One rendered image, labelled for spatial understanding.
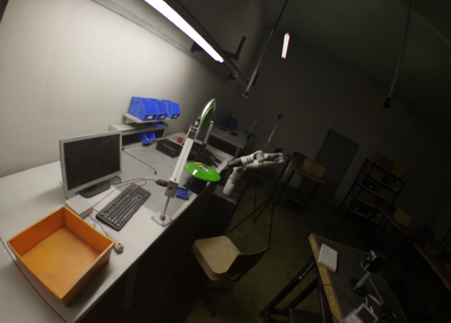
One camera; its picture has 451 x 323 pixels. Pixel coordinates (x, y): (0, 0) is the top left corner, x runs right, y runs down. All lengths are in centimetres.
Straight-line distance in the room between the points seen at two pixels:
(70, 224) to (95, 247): 16
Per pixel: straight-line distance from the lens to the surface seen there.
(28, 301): 89
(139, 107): 191
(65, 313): 85
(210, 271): 152
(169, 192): 111
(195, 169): 161
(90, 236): 98
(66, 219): 106
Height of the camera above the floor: 170
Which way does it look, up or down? 15 degrees down
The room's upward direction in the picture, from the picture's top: 24 degrees clockwise
